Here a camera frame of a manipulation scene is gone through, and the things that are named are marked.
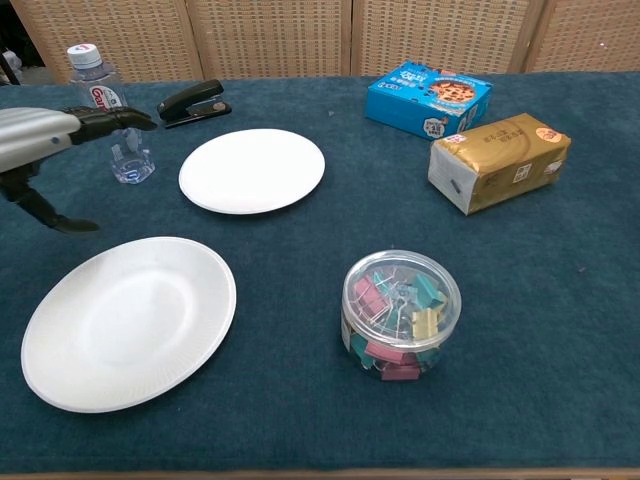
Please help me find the silver and black left robot hand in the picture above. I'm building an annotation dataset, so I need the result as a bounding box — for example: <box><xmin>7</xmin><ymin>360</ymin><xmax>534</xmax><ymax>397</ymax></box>
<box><xmin>0</xmin><ymin>106</ymin><xmax>158</xmax><ymax>234</ymax></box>

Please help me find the white paper plate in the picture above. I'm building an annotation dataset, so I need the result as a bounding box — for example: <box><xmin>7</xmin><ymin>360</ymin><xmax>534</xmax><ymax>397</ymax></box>
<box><xmin>178</xmin><ymin>128</ymin><xmax>327</xmax><ymax>216</ymax></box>
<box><xmin>20</xmin><ymin>236</ymin><xmax>238</xmax><ymax>414</ymax></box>

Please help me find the clear plastic water bottle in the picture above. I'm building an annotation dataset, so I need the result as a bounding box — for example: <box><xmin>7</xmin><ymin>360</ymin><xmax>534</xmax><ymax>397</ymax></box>
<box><xmin>66</xmin><ymin>43</ymin><xmax>156</xmax><ymax>186</ymax></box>

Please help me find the black stapler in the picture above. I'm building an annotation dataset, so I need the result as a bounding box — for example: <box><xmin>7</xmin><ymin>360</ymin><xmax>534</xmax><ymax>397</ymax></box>
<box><xmin>156</xmin><ymin>78</ymin><xmax>234</xmax><ymax>130</ymax></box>

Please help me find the woven wicker folding screen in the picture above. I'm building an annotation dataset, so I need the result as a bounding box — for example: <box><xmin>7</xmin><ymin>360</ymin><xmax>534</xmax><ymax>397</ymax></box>
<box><xmin>9</xmin><ymin>0</ymin><xmax>640</xmax><ymax>84</ymax></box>

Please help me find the dark blue table cloth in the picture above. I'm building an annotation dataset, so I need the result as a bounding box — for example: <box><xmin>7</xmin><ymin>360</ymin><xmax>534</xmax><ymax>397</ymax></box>
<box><xmin>0</xmin><ymin>72</ymin><xmax>640</xmax><ymax>474</ymax></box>

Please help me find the blue cookie box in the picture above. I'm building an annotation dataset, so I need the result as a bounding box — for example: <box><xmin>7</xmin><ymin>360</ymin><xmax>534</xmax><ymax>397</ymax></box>
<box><xmin>363</xmin><ymin>60</ymin><xmax>494</xmax><ymax>141</ymax></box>

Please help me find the clear tub of binder clips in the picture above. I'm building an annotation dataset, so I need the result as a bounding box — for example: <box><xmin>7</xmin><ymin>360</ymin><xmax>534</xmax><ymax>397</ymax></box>
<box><xmin>341</xmin><ymin>250</ymin><xmax>463</xmax><ymax>383</ymax></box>

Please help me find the gold tissue pack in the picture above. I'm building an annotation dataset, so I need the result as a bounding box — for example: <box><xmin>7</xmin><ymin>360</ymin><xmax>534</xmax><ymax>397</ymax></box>
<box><xmin>427</xmin><ymin>112</ymin><xmax>573</xmax><ymax>217</ymax></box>

